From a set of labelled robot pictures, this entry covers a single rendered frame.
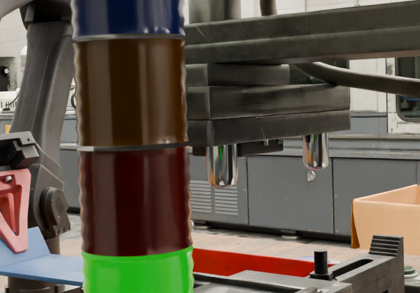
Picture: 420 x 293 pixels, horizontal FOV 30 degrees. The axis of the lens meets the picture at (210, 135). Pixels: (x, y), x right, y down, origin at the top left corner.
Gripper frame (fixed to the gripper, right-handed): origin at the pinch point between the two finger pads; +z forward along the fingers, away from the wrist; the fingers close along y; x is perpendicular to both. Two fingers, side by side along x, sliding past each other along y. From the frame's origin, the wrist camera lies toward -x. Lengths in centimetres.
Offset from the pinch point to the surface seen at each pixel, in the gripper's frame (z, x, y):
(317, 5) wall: -232, 679, -230
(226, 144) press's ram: 6.4, -8.7, 31.2
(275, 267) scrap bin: 12.4, 22.9, 9.1
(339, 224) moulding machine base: -17, 463, -217
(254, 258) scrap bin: 10.4, 23.0, 7.1
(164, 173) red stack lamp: 11, -29, 41
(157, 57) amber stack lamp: 8, -29, 43
